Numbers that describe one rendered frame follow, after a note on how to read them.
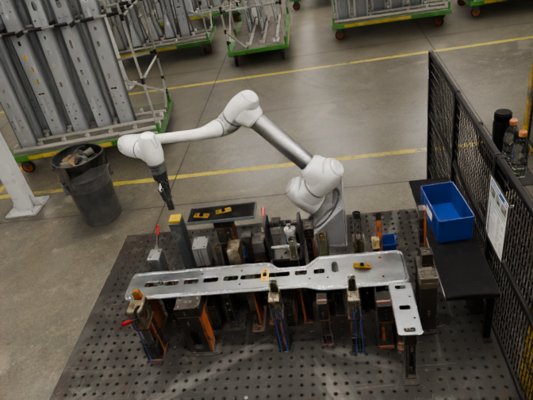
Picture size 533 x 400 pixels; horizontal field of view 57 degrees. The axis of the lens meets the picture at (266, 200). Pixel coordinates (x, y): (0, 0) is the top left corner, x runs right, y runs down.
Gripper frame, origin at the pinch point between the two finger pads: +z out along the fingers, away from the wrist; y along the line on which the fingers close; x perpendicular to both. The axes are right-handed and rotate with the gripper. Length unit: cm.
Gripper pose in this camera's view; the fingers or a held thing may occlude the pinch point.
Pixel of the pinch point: (170, 204)
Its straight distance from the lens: 264.2
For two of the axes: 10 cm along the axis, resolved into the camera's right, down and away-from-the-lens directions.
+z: 1.7, 8.2, 5.5
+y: -0.7, 5.7, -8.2
